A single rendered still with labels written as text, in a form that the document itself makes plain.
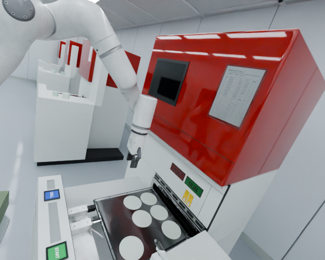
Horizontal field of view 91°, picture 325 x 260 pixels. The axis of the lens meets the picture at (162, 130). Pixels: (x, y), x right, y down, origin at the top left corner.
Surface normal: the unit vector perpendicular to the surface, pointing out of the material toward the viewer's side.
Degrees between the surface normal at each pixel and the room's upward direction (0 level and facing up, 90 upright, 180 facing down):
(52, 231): 0
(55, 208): 0
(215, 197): 90
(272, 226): 90
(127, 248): 0
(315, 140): 90
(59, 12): 105
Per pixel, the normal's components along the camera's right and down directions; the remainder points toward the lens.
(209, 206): -0.77, -0.05
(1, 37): -0.06, 0.74
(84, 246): 0.29, -0.91
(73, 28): -0.30, 0.82
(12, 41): 0.01, 0.86
